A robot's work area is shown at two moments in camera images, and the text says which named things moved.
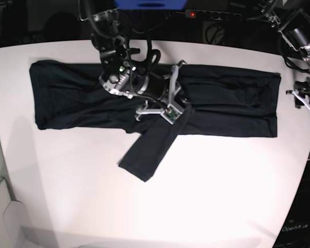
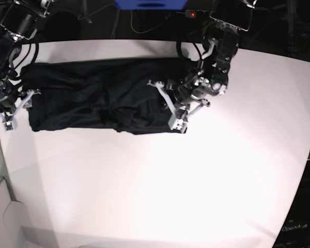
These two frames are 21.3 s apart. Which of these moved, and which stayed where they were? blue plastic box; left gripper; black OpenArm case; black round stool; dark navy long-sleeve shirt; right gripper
Moved: left gripper; right gripper; dark navy long-sleeve shirt
Stayed: blue plastic box; black OpenArm case; black round stool
